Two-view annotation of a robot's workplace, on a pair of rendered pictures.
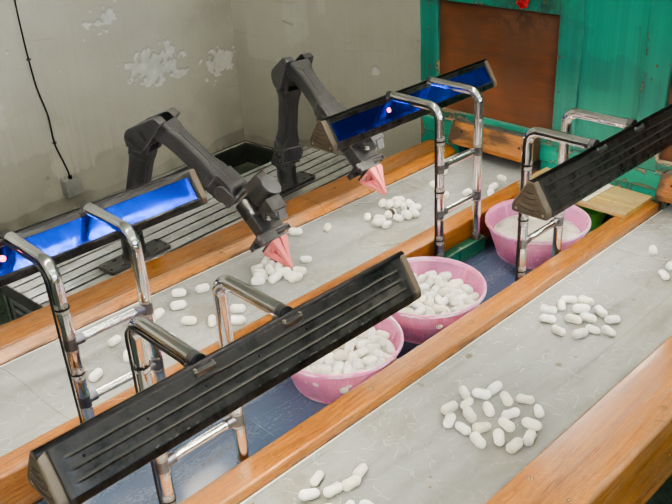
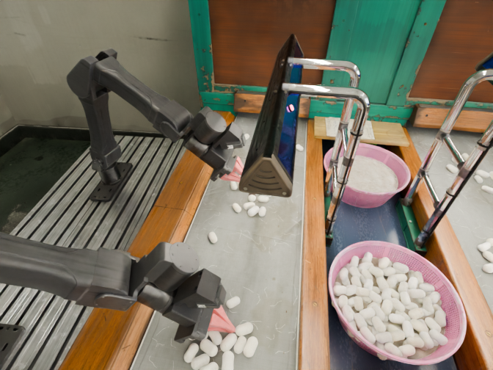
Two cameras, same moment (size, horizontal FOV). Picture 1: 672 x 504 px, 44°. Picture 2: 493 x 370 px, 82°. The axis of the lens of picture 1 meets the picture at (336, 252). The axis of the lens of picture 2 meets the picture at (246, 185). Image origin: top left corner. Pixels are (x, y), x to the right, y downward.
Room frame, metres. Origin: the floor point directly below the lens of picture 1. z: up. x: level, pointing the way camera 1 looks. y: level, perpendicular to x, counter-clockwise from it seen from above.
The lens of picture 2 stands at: (1.55, 0.23, 1.34)
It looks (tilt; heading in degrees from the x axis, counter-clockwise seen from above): 42 degrees down; 323
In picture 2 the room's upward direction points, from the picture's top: straight up
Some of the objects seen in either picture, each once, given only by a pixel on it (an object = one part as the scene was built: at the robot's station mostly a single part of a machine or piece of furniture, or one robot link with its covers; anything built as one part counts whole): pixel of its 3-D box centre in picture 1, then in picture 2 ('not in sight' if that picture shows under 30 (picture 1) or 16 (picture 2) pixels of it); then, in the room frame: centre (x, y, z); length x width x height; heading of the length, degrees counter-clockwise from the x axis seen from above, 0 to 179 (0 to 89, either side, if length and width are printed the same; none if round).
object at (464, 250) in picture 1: (433, 174); (308, 158); (1.93, -0.26, 0.90); 0.20 x 0.19 x 0.45; 133
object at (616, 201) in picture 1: (582, 191); (358, 130); (2.05, -0.68, 0.77); 0.33 x 0.15 x 0.01; 43
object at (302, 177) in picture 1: (286, 174); (109, 172); (2.45, 0.14, 0.71); 0.20 x 0.07 x 0.08; 137
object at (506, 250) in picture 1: (536, 234); (362, 176); (1.90, -0.52, 0.72); 0.27 x 0.27 x 0.10
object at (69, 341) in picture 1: (93, 336); not in sight; (1.27, 0.45, 0.90); 0.20 x 0.19 x 0.45; 133
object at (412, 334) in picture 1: (426, 302); (386, 302); (1.60, -0.20, 0.72); 0.27 x 0.27 x 0.10
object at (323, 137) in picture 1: (410, 100); (283, 88); (1.99, -0.21, 1.08); 0.62 x 0.08 x 0.07; 133
